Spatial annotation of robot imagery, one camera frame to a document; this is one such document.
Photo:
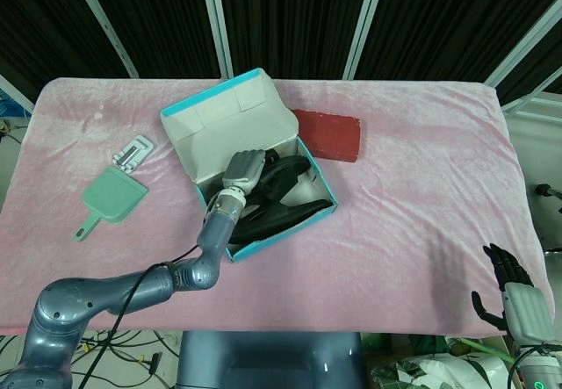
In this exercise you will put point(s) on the red brick block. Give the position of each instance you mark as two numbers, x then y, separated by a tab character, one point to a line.
329	136

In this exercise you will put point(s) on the mint green dustpan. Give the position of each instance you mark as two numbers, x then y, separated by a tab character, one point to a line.
116	193

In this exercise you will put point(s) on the pink plush table cloth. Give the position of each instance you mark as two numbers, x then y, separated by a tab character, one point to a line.
351	253

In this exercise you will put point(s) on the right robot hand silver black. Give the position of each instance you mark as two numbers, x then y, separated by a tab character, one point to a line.
529	314

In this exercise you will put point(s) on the white leaf-print plastic bag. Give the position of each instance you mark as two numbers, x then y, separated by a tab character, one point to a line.
421	373

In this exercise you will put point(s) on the teal cardboard shoe box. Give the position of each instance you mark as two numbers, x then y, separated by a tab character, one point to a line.
228	125

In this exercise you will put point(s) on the white folding phone stand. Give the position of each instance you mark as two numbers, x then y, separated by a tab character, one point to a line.
131	152

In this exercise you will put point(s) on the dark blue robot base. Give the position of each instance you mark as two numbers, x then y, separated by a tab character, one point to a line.
272	362

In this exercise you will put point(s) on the white metal frame post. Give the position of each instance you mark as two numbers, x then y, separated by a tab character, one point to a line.
522	42
364	24
103	24
217	24
15	92
531	105

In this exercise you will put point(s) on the black pleated curtain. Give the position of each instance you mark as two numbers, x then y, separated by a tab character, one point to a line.
290	20
158	20
39	24
456	20
540	73

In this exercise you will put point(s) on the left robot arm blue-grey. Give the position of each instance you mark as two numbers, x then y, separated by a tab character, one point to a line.
88	297

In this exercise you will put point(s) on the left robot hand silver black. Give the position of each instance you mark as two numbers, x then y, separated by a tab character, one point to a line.
243	169

